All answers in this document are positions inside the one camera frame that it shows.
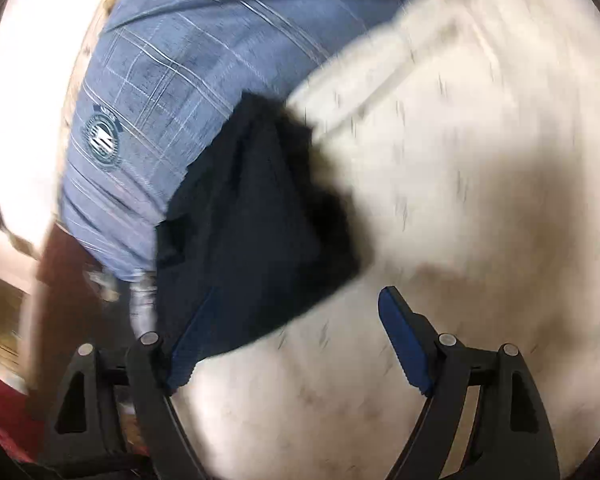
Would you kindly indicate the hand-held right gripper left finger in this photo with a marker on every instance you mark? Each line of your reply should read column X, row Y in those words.
column 185, row 355

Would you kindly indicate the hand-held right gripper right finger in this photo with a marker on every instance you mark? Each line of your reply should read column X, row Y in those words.
column 405, row 340

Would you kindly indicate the dark navy zip jacket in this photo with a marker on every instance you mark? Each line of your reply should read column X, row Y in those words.
column 260, row 220

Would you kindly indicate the brown padded headboard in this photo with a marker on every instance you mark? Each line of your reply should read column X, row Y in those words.
column 60, row 300

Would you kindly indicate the white leaf-print bed sheet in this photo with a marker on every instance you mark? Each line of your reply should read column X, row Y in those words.
column 480, row 185

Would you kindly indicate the dark red rug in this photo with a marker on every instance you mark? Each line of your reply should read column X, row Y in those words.
column 2, row 410

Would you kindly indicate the blue plaid blanket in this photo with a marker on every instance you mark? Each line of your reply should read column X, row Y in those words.
column 180, row 60

